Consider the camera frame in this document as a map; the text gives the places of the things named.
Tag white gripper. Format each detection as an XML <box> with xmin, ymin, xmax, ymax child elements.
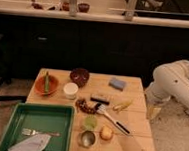
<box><xmin>144</xmin><ymin>83</ymin><xmax>170</xmax><ymax>120</ymax></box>

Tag yellow apple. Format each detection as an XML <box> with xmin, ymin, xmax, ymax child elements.
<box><xmin>99</xmin><ymin>126</ymin><xmax>114</xmax><ymax>141</ymax></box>

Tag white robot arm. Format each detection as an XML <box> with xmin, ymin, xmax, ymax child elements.
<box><xmin>145</xmin><ymin>59</ymin><xmax>189</xmax><ymax>120</ymax></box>

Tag small metal cup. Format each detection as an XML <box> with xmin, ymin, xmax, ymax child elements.
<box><xmin>79</xmin><ymin>130</ymin><xmax>96</xmax><ymax>148</ymax></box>

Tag white paper cup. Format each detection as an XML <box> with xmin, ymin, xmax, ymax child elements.
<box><xmin>63</xmin><ymin>83</ymin><xmax>79</xmax><ymax>100</ymax></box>

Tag yellow banana piece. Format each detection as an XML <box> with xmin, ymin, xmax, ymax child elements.
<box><xmin>113</xmin><ymin>100</ymin><xmax>132</xmax><ymax>112</ymax></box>

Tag blue sponge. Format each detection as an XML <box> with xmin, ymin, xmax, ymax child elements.
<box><xmin>108</xmin><ymin>78</ymin><xmax>126</xmax><ymax>91</ymax></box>

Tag black rectangular eraser block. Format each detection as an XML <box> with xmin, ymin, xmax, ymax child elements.
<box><xmin>90</xmin><ymin>94</ymin><xmax>110</xmax><ymax>105</ymax></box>

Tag green round lime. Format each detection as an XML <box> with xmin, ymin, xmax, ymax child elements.
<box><xmin>83</xmin><ymin>115</ymin><xmax>98</xmax><ymax>131</ymax></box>

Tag dark red bowl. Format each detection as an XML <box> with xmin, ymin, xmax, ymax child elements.
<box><xmin>70</xmin><ymin>68</ymin><xmax>90</xmax><ymax>88</ymax></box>

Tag green vegetable stick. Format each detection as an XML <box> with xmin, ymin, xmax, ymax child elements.
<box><xmin>44</xmin><ymin>72</ymin><xmax>50</xmax><ymax>93</ymax></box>

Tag orange bowl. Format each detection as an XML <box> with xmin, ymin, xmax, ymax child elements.
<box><xmin>34</xmin><ymin>75</ymin><xmax>59</xmax><ymax>96</ymax></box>

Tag green plastic tray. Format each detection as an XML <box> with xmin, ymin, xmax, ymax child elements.
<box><xmin>0</xmin><ymin>103</ymin><xmax>75</xmax><ymax>151</ymax></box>

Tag white folded paper napkin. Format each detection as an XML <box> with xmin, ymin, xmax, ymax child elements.
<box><xmin>8</xmin><ymin>134</ymin><xmax>51</xmax><ymax>151</ymax></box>

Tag red bowl on counter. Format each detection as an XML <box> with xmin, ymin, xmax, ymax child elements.
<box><xmin>78</xmin><ymin>2</ymin><xmax>90</xmax><ymax>13</ymax></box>

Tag silver metal fork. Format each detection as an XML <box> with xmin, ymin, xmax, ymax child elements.
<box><xmin>21</xmin><ymin>128</ymin><xmax>60</xmax><ymax>137</ymax></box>

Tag white vertical post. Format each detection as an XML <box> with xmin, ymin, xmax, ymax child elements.
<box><xmin>69</xmin><ymin>0</ymin><xmax>77</xmax><ymax>17</ymax></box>

